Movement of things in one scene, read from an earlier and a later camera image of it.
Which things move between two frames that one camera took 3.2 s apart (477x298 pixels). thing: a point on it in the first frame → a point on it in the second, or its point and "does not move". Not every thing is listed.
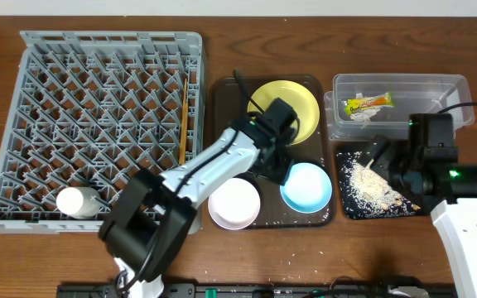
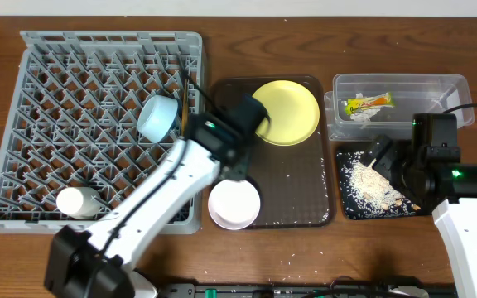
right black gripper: (388, 161) does not move
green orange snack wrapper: (357, 104) does not move
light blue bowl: (307, 188) → (156, 117)
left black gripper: (275, 164) → (253, 114)
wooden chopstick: (183, 133) does not move
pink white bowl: (236, 205) does not move
